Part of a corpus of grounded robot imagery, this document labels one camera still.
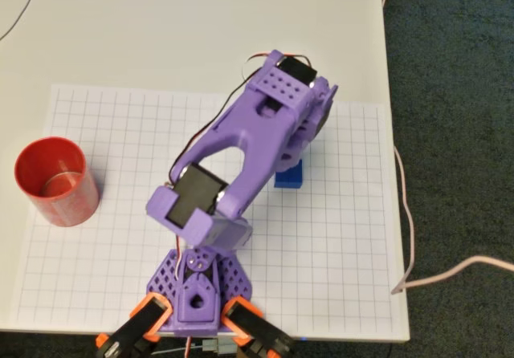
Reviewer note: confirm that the purple robot arm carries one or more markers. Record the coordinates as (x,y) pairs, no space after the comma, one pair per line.
(241,133)

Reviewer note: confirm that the white grid paper sheet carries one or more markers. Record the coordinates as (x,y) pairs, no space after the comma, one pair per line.
(341,253)

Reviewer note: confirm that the blue brick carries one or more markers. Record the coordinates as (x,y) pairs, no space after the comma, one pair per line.
(291,179)

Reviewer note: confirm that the red cup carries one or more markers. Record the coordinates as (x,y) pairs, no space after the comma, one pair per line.
(68,209)

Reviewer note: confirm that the black orange clamp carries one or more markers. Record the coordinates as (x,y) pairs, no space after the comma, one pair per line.
(261,326)
(136,322)

